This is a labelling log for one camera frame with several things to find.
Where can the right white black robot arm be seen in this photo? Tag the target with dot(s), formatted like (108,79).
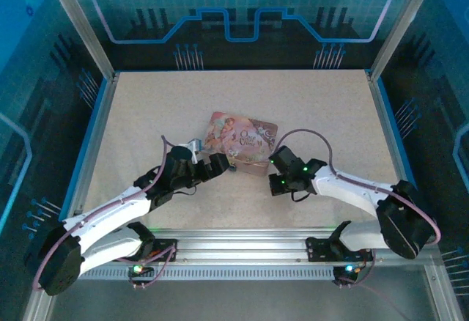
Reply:
(348,185)

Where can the aluminium frame post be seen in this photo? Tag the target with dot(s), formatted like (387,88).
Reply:
(81,24)
(400,24)

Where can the aluminium frame bar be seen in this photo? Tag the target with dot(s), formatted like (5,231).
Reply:
(439,291)
(34,308)

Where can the pink illustrated tin box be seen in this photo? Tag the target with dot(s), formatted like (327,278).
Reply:
(242,138)

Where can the base board with LED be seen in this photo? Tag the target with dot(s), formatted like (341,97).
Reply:
(137,269)
(348,269)

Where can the aluminium table side rail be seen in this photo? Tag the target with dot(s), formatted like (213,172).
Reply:
(93,145)
(385,127)

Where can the wide aluminium base rail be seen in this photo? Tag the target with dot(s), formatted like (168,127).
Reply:
(238,244)

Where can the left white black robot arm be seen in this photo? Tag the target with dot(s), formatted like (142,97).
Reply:
(102,211)

